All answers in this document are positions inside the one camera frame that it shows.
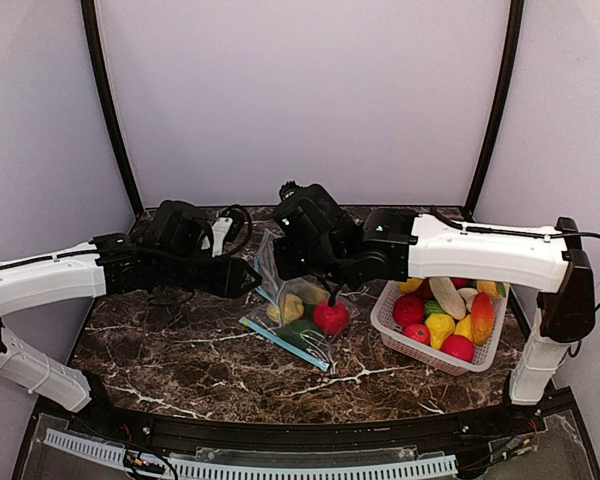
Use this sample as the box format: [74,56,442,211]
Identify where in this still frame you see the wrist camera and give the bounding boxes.
[279,181,313,202]
[210,204,253,258]

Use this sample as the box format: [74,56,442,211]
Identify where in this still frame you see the large clear zip bag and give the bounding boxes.
[239,279,359,372]

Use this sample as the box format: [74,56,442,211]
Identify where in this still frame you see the yellow toy lemon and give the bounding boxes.
[454,315,474,343]

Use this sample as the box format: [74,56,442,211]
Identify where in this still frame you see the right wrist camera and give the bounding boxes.
[279,181,313,202]

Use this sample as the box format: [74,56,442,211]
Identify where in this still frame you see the red toy fruit left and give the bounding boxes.
[393,294,425,327]

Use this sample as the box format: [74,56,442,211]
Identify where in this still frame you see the white slotted cable duct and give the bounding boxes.
[43,428,458,479]

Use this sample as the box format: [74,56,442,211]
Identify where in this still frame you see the black front rail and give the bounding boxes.
[72,390,569,452]

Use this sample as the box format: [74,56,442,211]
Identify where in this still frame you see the red toy fruit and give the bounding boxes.
[393,294,425,327]
[440,335,475,363]

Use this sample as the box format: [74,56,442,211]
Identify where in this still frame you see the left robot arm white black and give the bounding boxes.
[0,200,262,413]

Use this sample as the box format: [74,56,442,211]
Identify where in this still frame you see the white plastic basket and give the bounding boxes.
[370,281,509,376]

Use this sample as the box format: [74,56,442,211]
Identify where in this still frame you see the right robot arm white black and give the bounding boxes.
[272,182,600,406]

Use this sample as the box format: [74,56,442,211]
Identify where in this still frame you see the yellow toy pear with leaf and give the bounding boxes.
[476,280,507,300]

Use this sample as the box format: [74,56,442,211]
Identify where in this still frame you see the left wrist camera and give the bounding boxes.
[210,204,253,258]

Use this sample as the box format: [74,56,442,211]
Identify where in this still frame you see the red toy apple large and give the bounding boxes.
[313,300,350,336]

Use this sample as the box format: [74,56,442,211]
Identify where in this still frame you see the red toy fruit front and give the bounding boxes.
[440,335,475,363]

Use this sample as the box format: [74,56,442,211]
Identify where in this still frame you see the small clear zip bag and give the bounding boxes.
[253,230,285,305]

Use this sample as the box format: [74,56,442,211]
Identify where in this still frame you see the black corner frame post right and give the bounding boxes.
[463,0,525,218]

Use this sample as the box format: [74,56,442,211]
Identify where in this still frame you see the dark green toy pepper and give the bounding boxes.
[277,319,324,350]

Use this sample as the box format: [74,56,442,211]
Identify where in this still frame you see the white toy radish green leaves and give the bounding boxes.
[428,277,467,320]

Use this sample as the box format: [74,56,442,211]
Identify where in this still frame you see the black corner frame post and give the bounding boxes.
[80,0,144,218]
[463,0,525,218]

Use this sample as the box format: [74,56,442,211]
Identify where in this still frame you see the black corner frame post left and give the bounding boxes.
[80,0,144,218]

